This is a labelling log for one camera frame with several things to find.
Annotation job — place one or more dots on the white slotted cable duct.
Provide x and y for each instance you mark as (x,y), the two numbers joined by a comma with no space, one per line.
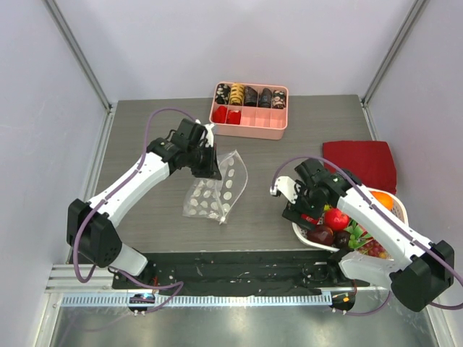
(143,300)

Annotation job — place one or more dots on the dark brown sock roll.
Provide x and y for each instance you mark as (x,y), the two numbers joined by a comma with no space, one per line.
(250,97)

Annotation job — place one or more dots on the black floral sock roll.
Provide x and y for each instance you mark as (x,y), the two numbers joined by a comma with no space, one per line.
(222,94)

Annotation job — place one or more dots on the red apple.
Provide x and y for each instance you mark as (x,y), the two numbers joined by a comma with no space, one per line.
(336,220)

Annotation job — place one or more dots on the orange tangerine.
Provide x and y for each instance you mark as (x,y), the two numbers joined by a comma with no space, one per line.
(384,198)

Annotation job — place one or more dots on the black pink floral roll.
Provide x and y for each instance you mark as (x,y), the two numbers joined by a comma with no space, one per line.
(278,100)

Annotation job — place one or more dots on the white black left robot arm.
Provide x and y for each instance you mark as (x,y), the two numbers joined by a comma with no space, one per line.
(91,225)

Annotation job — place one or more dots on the pink dragon fruit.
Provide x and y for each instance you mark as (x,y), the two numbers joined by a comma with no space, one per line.
(359,235)

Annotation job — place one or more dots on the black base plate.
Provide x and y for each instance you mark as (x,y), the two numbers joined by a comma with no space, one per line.
(240,274)

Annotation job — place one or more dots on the purple grape bunch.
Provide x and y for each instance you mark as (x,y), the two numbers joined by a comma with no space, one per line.
(373,249)

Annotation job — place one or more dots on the white perforated fruit basket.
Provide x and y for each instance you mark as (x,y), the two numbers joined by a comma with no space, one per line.
(399,211)

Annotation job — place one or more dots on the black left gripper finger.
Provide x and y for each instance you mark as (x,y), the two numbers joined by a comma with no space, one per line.
(215,171)
(202,170)

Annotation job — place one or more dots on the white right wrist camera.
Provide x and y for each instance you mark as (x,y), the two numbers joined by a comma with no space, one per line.
(284,185)

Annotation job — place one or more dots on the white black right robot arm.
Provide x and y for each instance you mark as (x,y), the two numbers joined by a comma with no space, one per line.
(419,270)

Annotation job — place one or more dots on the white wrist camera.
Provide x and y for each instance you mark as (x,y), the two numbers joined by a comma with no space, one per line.
(207,135)
(284,185)

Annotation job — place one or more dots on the folded red cloth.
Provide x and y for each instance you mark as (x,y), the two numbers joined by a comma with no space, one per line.
(370,161)

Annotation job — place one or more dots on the black dotted sock roll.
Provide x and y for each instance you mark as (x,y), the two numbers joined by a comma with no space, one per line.
(265,98)

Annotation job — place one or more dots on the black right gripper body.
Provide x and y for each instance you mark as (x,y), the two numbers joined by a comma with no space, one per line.
(299,212)

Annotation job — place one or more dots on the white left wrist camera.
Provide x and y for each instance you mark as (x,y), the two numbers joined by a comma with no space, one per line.
(207,135)

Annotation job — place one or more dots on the yellow black patterned roll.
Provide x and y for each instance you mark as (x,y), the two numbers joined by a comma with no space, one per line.
(237,94)

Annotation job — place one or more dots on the clear polka dot zip bag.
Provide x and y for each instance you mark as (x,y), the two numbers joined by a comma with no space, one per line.
(214,199)

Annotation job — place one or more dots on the pink divided organizer box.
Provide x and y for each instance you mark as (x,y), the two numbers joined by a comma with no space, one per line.
(260,123)

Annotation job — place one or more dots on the red item left compartment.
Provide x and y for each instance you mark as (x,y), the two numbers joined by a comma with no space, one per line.
(219,115)

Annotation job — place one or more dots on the dark purple plum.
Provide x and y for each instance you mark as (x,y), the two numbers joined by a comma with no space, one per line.
(321,234)

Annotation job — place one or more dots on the red item compartment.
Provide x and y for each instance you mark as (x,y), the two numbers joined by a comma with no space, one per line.
(233,117)
(219,115)

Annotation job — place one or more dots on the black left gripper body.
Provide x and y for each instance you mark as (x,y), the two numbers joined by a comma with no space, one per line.
(199,152)

